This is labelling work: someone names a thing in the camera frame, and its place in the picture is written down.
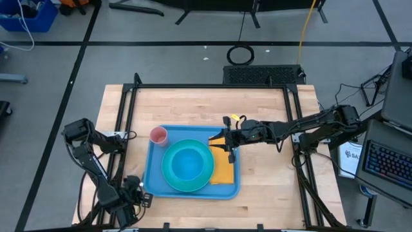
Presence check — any coiled black cable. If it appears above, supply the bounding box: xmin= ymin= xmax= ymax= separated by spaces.
xmin=226 ymin=12 xmax=255 ymax=66

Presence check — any teal plastic plate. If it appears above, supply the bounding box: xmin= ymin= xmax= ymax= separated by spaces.
xmin=161 ymin=139 xmax=216 ymax=193

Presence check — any black desk box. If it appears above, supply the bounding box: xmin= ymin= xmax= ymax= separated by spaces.
xmin=401 ymin=56 xmax=412 ymax=81

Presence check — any blue plastic bowl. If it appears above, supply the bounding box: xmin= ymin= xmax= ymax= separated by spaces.
xmin=170 ymin=148 xmax=204 ymax=181

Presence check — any blue storage bin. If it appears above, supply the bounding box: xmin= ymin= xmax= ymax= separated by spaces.
xmin=0 ymin=0 xmax=59 ymax=33

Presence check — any black aluminium frame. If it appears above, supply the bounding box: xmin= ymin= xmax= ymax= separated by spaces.
xmin=72 ymin=82 xmax=347 ymax=230

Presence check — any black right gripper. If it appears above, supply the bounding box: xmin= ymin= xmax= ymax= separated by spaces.
xmin=209 ymin=116 xmax=270 ymax=164

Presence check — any blue plastic tray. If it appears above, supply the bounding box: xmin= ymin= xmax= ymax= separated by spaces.
xmin=143 ymin=124 xmax=241 ymax=200

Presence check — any yellow cloth napkin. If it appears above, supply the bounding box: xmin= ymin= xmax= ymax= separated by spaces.
xmin=208 ymin=137 xmax=235 ymax=186

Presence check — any pink plastic cup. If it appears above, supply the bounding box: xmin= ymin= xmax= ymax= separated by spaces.
xmin=149 ymin=126 xmax=169 ymax=148

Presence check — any white cable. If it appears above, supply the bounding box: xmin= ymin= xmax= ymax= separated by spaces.
xmin=0 ymin=0 xmax=35 ymax=52

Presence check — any dark computer desk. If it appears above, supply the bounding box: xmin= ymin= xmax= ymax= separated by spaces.
xmin=380 ymin=50 xmax=412 ymax=131

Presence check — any black perforated computer tower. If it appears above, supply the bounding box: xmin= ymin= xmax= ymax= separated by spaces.
xmin=222 ymin=64 xmax=306 ymax=87

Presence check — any backlit black keyboard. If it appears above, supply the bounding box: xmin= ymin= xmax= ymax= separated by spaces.
xmin=363 ymin=140 xmax=412 ymax=191

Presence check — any grey floor bar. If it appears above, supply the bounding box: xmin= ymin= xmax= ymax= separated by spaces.
xmin=0 ymin=73 xmax=28 ymax=84

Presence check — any white arm base bracket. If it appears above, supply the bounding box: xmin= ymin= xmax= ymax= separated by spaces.
xmin=291 ymin=132 xmax=331 ymax=144

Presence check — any yellow cable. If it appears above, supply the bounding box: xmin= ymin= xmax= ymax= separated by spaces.
xmin=295 ymin=0 xmax=318 ymax=65

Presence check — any black desk leg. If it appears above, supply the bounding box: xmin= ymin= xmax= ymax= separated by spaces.
xmin=356 ymin=193 xmax=377 ymax=228

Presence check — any white printed sign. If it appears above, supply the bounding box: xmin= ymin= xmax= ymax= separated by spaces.
xmin=337 ymin=140 xmax=363 ymax=179

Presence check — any orange black bag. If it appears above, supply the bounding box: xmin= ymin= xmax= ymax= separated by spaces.
xmin=59 ymin=0 xmax=97 ymax=16

